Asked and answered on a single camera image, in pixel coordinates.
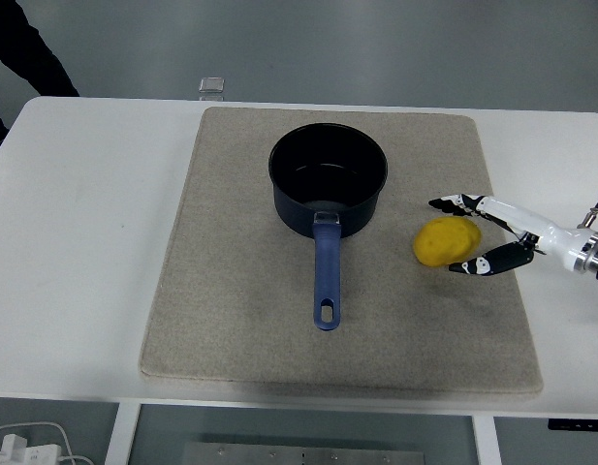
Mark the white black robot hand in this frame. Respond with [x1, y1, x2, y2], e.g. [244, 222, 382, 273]
[427, 193, 593, 278]

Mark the yellow potato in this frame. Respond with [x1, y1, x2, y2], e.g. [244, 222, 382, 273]
[412, 216, 484, 268]

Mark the black table control panel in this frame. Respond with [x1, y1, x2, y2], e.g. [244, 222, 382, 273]
[548, 418, 598, 432]

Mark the white table leg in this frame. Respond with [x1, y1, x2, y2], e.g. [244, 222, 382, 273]
[103, 400, 142, 465]
[471, 415, 504, 465]

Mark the beige fabric mat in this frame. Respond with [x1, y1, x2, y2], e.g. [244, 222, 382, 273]
[139, 106, 545, 396]

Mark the grey metal plate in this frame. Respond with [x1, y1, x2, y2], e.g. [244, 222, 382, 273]
[181, 441, 426, 465]

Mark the small clear floor box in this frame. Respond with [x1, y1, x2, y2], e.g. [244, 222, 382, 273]
[198, 76, 228, 95]

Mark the person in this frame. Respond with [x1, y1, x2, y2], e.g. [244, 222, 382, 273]
[0, 0, 82, 146]

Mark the white power adapter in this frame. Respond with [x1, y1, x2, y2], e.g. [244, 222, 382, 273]
[0, 433, 62, 465]

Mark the blue pot with handle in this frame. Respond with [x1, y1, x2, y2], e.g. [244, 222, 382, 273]
[268, 123, 391, 332]

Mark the white cable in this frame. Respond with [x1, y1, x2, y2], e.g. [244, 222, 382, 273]
[0, 420, 94, 465]

